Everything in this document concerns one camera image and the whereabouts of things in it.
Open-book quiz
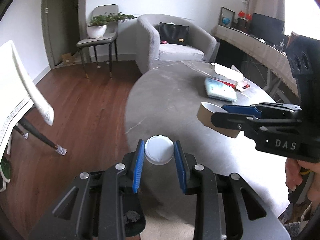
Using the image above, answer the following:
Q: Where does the grey armchair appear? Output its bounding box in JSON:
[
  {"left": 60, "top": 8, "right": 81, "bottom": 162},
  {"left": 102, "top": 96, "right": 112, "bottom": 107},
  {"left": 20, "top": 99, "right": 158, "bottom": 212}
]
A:
[{"left": 136, "top": 14, "right": 217, "bottom": 74}]

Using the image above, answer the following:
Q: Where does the black monitor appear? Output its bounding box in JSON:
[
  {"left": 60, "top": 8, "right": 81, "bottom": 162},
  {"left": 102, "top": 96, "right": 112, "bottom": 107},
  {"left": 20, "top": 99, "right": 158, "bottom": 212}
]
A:
[{"left": 248, "top": 13, "right": 285, "bottom": 44}]

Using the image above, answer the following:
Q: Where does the potted green plant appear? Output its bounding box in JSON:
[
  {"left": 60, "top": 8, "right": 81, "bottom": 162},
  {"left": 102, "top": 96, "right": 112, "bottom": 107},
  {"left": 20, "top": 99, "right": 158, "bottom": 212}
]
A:
[{"left": 87, "top": 12, "right": 136, "bottom": 38}]

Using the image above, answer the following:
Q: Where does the blue tissue pack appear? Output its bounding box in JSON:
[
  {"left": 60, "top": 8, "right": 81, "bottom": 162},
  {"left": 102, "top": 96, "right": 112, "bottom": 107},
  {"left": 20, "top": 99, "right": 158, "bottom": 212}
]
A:
[{"left": 204, "top": 77, "right": 237, "bottom": 102}]

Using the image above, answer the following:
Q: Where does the grey dining chair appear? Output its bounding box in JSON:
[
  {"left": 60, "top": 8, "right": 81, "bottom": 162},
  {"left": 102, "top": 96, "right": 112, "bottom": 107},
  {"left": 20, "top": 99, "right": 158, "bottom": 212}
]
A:
[{"left": 75, "top": 4, "right": 120, "bottom": 80}]

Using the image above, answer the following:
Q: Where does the white green shoe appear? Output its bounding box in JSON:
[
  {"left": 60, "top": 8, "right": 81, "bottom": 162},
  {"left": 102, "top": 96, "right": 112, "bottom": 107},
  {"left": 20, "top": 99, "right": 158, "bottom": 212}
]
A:
[{"left": 0, "top": 156, "right": 11, "bottom": 192}]

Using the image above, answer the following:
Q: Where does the person right hand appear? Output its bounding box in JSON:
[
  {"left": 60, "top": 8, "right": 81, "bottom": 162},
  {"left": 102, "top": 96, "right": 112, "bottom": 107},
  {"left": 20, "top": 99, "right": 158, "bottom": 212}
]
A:
[{"left": 285, "top": 158, "right": 320, "bottom": 204}]

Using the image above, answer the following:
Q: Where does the small cardboard box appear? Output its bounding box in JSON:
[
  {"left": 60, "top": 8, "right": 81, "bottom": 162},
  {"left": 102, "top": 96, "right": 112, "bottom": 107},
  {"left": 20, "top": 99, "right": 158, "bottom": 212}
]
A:
[{"left": 61, "top": 53, "right": 74, "bottom": 66}]

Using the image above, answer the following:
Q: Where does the dark green trash bin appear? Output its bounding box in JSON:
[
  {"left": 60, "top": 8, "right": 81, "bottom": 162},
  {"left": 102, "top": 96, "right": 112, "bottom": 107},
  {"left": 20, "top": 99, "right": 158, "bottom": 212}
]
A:
[{"left": 123, "top": 194, "right": 146, "bottom": 237}]

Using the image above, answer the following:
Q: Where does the black table leg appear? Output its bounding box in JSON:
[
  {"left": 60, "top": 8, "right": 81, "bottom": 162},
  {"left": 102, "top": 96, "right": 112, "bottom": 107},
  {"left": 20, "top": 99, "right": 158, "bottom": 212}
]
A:
[{"left": 18, "top": 117, "right": 67, "bottom": 155}]

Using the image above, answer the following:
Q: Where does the picture frame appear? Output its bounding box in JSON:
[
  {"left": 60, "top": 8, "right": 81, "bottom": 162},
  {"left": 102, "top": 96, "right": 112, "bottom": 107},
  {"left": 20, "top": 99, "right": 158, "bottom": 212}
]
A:
[{"left": 218, "top": 7, "right": 235, "bottom": 28}]

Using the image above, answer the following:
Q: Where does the grey door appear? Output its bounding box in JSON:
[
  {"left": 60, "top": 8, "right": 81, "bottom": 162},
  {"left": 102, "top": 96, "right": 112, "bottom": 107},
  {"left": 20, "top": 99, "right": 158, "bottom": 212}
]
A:
[{"left": 41, "top": 0, "right": 80, "bottom": 69}]

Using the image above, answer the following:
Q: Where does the black handbag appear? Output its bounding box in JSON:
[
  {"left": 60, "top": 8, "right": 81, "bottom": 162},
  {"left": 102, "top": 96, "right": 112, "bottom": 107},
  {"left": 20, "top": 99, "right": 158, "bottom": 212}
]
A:
[{"left": 158, "top": 22, "right": 190, "bottom": 46}]

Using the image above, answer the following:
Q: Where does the small white cap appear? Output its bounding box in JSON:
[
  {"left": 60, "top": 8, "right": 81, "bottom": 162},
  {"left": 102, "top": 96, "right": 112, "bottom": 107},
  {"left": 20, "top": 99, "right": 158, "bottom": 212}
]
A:
[{"left": 144, "top": 135, "right": 174, "bottom": 166}]

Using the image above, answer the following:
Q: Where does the small blue globe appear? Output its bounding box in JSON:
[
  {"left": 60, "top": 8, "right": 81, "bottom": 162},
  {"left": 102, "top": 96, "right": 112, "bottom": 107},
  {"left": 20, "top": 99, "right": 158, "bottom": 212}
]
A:
[{"left": 221, "top": 16, "right": 230, "bottom": 27}]

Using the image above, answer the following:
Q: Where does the beige fringed desk cloth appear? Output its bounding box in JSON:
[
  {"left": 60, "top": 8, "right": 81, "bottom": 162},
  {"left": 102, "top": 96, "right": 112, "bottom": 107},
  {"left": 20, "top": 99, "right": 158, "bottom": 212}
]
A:
[{"left": 212, "top": 25, "right": 298, "bottom": 95}]

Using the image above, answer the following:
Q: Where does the round grey marble table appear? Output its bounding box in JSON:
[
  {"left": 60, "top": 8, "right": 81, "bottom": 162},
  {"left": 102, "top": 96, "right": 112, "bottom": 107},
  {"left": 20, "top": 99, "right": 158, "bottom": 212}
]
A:
[{"left": 125, "top": 61, "right": 289, "bottom": 226}]

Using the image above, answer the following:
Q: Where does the white patterned tablecloth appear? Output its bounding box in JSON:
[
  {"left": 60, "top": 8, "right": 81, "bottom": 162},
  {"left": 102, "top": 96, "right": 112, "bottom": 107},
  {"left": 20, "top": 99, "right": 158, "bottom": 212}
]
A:
[{"left": 0, "top": 40, "right": 54, "bottom": 155}]

